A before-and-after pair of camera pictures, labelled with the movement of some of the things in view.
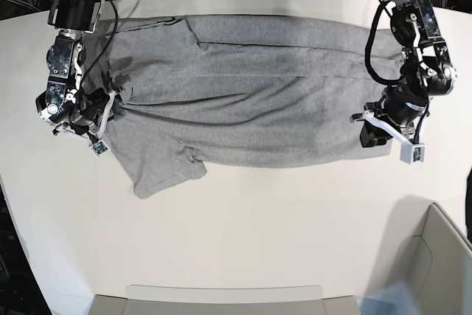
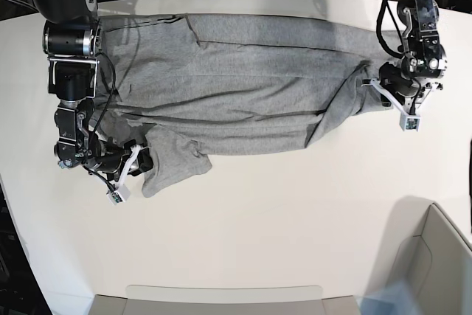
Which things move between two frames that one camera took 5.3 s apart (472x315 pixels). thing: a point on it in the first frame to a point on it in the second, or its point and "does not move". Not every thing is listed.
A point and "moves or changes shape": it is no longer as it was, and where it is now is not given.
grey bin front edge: [226, 300] does not move
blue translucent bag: [397, 299] does not move
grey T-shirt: [200, 91] moves or changes shape
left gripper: [91, 111] to [113, 161]
